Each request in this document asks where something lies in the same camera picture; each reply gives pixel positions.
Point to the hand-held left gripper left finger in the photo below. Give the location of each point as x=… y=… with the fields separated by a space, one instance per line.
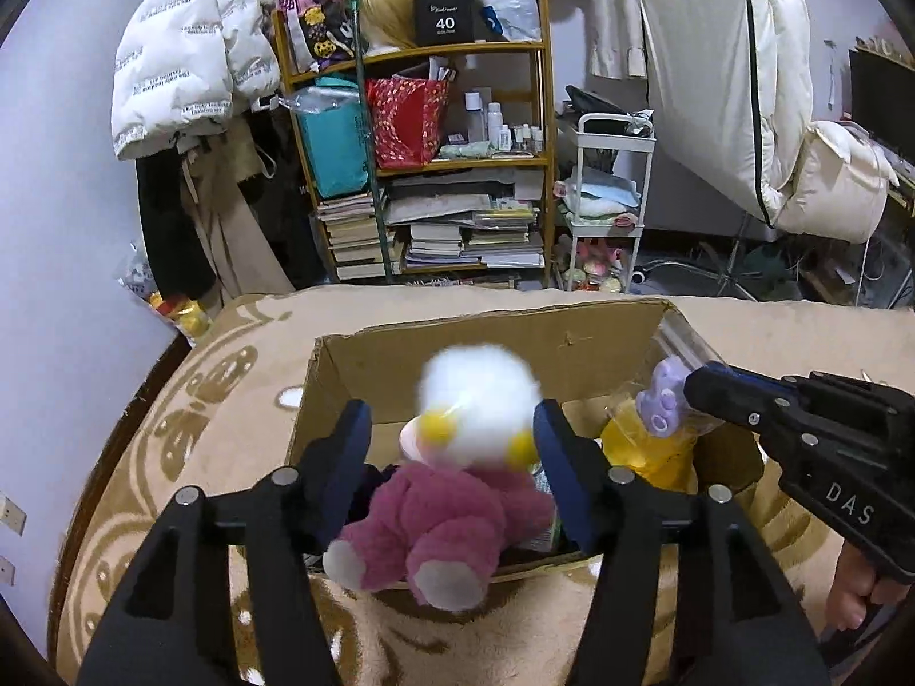
x=350 y=443

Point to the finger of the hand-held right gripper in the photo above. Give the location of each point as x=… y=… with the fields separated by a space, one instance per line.
x=736 y=393

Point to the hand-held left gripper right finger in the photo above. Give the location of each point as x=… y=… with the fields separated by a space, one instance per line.
x=561 y=464

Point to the purple toy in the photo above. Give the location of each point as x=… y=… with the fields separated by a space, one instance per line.
x=665 y=393

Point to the white fluffy plush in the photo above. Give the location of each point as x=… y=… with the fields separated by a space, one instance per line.
x=472 y=400

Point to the pink bear plush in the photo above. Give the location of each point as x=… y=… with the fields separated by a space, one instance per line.
x=443 y=514

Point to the cardboard box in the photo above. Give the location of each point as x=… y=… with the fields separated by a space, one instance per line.
x=500 y=343

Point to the person's right hand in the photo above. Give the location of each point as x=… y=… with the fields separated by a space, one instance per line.
x=847 y=593

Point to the yellow snack packet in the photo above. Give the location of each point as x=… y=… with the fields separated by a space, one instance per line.
x=643 y=461

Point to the black chair base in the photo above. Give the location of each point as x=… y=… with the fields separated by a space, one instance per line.
x=715 y=275

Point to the beige patterned rug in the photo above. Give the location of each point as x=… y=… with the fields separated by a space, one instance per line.
x=236 y=386

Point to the plush toys in cart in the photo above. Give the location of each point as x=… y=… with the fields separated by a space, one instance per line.
x=597 y=268

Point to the stack of books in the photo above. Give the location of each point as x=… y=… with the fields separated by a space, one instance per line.
x=443 y=243

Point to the folded blue towels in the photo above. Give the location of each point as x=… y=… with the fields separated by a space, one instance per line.
x=604 y=193

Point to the beige hanging coat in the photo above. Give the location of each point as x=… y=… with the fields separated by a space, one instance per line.
x=229 y=229

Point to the clear snack bag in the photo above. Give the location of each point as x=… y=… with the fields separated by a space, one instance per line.
x=143 y=279

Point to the white trolley cart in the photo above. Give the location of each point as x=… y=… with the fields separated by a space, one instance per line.
x=615 y=145

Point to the black hanging coat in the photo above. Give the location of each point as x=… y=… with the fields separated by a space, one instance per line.
x=168 y=229

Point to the green thin pole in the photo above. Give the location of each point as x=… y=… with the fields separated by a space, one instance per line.
x=372 y=157

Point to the teal bag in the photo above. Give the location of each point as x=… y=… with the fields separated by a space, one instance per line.
x=332 y=150

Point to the red patterned bag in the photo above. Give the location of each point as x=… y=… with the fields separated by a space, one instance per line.
x=407 y=121

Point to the black monitor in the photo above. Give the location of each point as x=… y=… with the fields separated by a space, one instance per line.
x=883 y=100

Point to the cream padded coat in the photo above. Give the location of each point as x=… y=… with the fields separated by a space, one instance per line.
x=700 y=50

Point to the group of white bottles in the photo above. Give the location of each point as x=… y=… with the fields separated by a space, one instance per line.
x=493 y=125

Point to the beige hanging garment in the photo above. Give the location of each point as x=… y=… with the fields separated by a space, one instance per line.
x=615 y=7

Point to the wooden shelf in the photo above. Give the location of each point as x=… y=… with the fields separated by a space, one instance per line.
x=500 y=48

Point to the black pink printed bag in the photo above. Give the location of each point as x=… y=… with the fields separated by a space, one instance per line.
x=318 y=14

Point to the blonde wig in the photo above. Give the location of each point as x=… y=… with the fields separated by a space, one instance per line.
x=389 y=14

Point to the black box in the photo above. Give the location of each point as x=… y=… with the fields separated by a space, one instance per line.
x=443 y=18

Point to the white puffer jacket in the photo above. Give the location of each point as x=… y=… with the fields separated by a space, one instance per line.
x=179 y=36

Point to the wall socket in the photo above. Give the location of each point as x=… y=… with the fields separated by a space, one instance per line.
x=6 y=572
x=13 y=514

